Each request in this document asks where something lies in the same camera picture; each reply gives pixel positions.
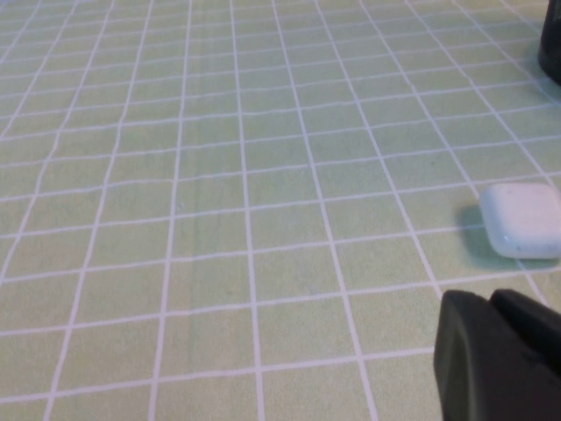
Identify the white earbuds case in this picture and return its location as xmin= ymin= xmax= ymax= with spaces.
xmin=479 ymin=182 xmax=561 ymax=260

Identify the black mesh wastebasket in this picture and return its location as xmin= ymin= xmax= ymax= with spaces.
xmin=537 ymin=0 xmax=561 ymax=87

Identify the green checked tablecloth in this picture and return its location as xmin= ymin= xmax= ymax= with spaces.
xmin=0 ymin=0 xmax=561 ymax=421

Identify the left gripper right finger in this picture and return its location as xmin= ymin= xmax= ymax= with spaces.
xmin=488 ymin=288 xmax=561 ymax=387

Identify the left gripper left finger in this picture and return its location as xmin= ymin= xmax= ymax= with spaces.
xmin=432 ymin=289 xmax=561 ymax=421

